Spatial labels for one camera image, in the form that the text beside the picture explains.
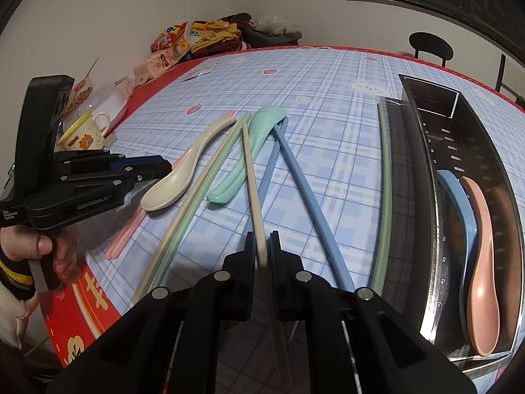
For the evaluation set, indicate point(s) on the blue plaid tablecloth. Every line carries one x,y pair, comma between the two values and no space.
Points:
328,111

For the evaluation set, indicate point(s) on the clear snack packet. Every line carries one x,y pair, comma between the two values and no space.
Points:
78,96

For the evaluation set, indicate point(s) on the black chair frame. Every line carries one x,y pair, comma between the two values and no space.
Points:
501,69

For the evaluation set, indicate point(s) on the blue chopstick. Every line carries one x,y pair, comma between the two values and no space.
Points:
270,164
311,213

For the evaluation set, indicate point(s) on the orange snack bag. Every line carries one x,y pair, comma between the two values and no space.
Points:
170,37

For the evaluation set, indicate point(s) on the red tablecloth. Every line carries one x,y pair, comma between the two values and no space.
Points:
61,316

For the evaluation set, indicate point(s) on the stainless steel utensil holder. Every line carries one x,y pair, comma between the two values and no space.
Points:
430,98

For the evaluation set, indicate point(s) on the pink snack package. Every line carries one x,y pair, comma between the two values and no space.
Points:
158,65

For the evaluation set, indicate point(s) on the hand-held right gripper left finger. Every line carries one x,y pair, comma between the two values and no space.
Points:
248,273

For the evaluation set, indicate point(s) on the small white card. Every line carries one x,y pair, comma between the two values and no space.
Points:
199,73

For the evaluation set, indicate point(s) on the black round-back chair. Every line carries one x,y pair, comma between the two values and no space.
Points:
430,43

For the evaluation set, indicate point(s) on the grey bag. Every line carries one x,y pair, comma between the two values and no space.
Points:
275,40

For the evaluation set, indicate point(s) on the clear plastic bag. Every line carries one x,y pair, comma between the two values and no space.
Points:
272,22

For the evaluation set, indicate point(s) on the cream spoon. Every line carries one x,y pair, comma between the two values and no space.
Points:
164,197

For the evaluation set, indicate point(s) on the pink spoon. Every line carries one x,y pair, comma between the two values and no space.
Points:
123,236
484,308

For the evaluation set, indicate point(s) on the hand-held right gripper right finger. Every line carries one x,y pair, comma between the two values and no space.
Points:
275,262

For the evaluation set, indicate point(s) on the mint green spoon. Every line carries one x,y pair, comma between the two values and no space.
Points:
262,123

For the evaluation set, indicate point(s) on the pale green chopstick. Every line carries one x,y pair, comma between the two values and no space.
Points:
234,139
386,193

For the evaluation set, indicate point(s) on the cream mug with yellow rim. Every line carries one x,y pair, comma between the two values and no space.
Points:
82,133

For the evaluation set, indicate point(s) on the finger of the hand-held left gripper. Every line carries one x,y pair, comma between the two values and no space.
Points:
135,163
156,169

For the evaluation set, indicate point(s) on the person's left hand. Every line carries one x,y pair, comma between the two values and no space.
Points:
45,244

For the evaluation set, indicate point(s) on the blue spoon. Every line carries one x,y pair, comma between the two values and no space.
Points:
459,205

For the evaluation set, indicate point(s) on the dark red bag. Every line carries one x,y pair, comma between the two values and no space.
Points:
217,49

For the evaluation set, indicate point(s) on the yellow snack packets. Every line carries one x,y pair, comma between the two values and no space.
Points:
213,30

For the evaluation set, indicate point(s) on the clear plastic container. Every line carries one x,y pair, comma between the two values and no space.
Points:
108,104

